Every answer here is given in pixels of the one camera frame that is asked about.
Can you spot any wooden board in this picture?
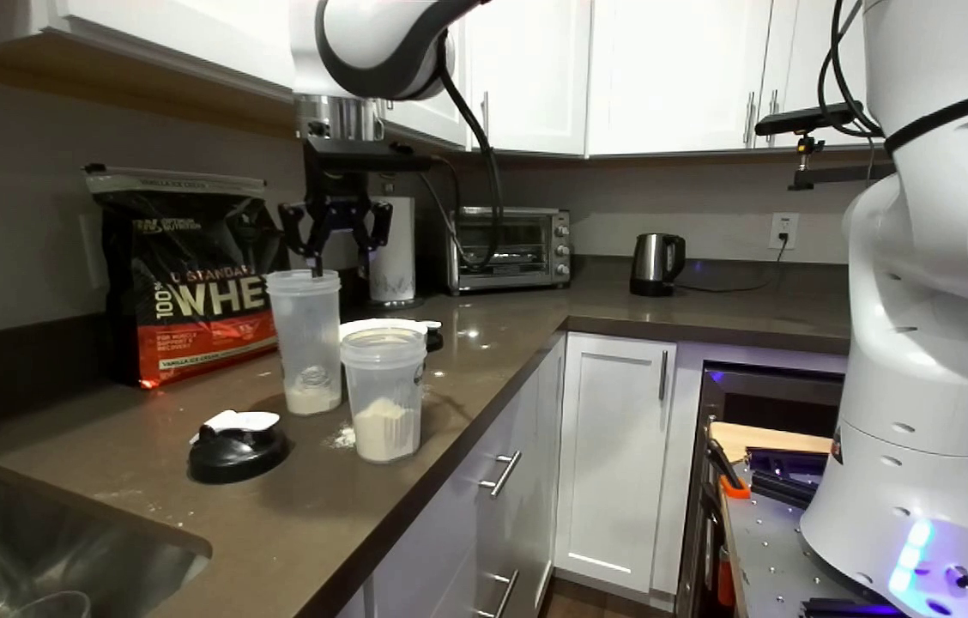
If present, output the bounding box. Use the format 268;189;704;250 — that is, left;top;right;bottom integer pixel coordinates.
709;420;838;468

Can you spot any stainless steel sink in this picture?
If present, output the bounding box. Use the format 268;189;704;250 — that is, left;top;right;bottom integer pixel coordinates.
0;459;215;618

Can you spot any black camera on mount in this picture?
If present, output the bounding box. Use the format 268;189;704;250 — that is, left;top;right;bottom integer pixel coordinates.
753;100;873;192

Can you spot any white perforated robot table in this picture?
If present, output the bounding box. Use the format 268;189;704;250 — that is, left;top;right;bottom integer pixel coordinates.
718;484;968;618

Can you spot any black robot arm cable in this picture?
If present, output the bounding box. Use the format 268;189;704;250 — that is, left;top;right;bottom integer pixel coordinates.
815;0;968;157

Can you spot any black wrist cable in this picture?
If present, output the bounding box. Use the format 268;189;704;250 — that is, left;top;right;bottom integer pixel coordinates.
435;64;512;221

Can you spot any dark undercounter appliance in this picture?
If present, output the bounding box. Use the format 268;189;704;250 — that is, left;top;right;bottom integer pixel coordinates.
675;341;854;618

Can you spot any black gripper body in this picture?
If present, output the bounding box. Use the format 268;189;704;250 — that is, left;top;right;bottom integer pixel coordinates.
303;170;395;238

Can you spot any steel electric kettle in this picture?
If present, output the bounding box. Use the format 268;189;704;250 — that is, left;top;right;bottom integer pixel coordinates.
630;229;690;299

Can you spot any black metal rail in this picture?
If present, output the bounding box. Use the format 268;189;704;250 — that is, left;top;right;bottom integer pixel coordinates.
741;448;838;508

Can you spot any white paper towel roll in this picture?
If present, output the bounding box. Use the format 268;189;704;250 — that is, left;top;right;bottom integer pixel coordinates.
363;192;419;308

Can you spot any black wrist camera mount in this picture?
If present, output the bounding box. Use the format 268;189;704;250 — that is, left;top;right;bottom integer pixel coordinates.
299;136;403;179

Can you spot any silver toaster oven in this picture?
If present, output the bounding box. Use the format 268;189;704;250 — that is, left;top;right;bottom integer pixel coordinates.
453;204;578;295

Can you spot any black shaker lid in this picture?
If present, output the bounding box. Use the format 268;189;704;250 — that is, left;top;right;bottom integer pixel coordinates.
184;410;291;489

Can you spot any orange handled clamp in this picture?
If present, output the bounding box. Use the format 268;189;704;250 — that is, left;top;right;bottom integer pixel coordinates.
702;431;759;505

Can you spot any silver drawer bar handle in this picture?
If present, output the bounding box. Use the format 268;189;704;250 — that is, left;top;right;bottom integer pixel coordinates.
471;566;514;618
477;449;524;499

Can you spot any white base cabinet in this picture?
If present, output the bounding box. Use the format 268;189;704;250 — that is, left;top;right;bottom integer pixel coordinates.
333;331;704;618

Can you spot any taller clear plastic cup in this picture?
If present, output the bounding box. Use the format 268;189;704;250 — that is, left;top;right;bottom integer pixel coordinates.
265;267;348;420

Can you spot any shorter clear plastic cup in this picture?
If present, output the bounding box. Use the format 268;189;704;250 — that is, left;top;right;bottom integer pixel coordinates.
337;323;430;468

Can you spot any white wall outlet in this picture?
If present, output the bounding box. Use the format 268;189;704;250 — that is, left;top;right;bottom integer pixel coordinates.
768;208;805;250

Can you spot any black whey protein bag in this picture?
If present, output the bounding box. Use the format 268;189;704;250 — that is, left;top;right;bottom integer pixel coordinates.
83;160;291;392

